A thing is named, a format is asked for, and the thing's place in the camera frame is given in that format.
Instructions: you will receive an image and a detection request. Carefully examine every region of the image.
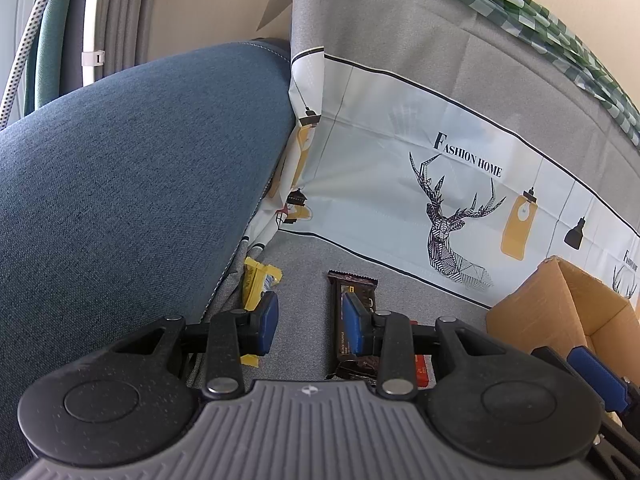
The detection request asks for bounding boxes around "white pole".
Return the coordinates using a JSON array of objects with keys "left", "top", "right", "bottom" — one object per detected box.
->
[{"left": 81, "top": 0, "right": 110, "bottom": 87}]

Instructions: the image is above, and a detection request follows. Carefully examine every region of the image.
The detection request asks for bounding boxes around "green curtain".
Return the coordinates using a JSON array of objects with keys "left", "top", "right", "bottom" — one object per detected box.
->
[{"left": 22, "top": 0, "right": 77, "bottom": 112}]

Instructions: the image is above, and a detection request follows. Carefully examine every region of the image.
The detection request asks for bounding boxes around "grey deer printed cloth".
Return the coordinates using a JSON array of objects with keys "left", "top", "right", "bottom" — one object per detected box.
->
[{"left": 185, "top": 0, "right": 640, "bottom": 392}]

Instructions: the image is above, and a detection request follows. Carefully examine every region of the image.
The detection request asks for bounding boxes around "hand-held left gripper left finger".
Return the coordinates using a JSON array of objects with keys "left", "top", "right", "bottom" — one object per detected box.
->
[{"left": 112, "top": 291, "right": 280, "bottom": 401}]

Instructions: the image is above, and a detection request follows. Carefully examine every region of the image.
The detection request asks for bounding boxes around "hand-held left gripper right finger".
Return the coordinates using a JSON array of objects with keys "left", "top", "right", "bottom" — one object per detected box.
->
[{"left": 341, "top": 291, "right": 506, "bottom": 402}]

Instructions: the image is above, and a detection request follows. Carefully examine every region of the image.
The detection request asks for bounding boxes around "dark brown chocolate bar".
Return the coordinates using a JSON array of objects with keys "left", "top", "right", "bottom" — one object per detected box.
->
[{"left": 326, "top": 270, "right": 381, "bottom": 382}]

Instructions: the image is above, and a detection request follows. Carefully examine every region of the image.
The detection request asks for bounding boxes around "white dotted hose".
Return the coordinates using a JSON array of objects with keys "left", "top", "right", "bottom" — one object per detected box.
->
[{"left": 0, "top": 0, "right": 70, "bottom": 128}]

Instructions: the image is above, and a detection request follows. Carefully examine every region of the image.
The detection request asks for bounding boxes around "blue fabric sofa cushion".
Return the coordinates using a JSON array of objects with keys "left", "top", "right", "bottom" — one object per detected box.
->
[{"left": 0, "top": 39, "right": 297, "bottom": 476}]

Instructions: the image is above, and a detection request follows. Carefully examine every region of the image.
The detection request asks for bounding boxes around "brown cardboard box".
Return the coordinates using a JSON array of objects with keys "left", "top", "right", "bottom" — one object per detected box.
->
[{"left": 486, "top": 255, "right": 640, "bottom": 377}]

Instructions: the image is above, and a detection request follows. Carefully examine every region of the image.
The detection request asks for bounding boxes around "green checked cloth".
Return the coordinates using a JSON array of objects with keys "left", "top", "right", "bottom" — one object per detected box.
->
[{"left": 350, "top": 0, "right": 640, "bottom": 150}]

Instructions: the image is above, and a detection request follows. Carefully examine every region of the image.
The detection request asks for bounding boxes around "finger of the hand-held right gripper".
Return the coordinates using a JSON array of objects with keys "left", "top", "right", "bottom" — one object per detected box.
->
[{"left": 532, "top": 345, "right": 632, "bottom": 417}]

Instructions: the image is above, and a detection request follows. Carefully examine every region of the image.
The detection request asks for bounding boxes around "yellow snack packet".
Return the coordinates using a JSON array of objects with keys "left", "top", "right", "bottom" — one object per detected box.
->
[{"left": 241, "top": 256, "right": 284, "bottom": 369}]

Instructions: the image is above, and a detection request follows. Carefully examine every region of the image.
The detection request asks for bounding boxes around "grey pleated curtain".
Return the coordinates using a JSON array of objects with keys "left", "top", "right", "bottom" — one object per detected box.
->
[{"left": 100, "top": 0, "right": 158, "bottom": 83}]

